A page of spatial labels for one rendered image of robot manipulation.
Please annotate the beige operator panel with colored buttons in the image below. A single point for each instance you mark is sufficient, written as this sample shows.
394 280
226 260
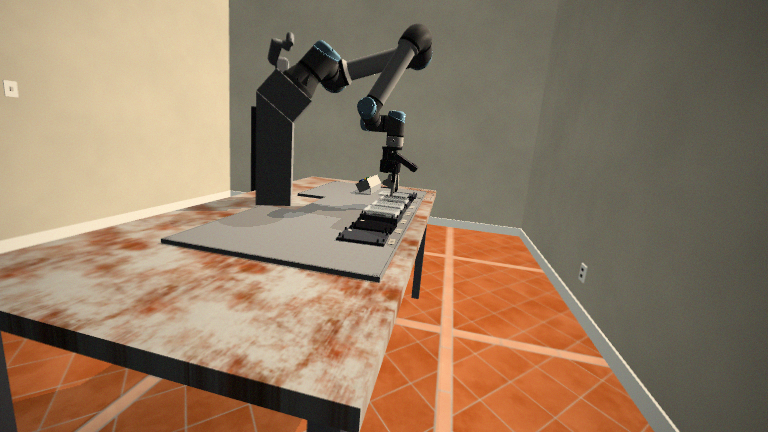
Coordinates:
369 185

